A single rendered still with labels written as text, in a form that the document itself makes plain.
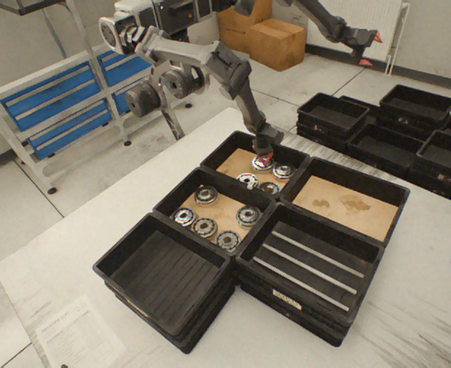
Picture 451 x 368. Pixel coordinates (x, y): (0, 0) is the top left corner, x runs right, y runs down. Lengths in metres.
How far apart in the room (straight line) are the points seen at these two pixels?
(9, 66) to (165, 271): 2.82
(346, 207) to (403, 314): 0.42
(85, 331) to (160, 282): 0.35
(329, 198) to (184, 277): 0.67
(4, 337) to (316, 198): 2.03
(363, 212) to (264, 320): 0.57
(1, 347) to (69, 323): 1.10
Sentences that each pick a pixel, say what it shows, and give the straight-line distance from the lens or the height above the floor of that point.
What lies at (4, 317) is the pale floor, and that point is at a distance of 2.57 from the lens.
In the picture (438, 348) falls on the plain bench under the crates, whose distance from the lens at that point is 1.31.
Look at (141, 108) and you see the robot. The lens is 1.98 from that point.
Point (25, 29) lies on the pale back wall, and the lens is 3.62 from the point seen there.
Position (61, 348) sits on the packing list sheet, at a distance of 1.39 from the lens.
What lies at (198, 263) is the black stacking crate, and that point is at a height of 0.83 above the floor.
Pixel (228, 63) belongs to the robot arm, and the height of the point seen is 1.46.
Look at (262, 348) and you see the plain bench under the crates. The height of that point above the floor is 0.70.
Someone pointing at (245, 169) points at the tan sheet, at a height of 0.83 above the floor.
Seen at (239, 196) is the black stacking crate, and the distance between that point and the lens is 1.32.
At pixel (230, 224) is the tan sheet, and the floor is 0.83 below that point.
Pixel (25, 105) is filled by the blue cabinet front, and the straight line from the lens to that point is 2.81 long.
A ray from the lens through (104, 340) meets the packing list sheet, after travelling 1.32.
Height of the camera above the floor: 1.84
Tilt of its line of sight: 46 degrees down
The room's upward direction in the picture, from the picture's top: 9 degrees counter-clockwise
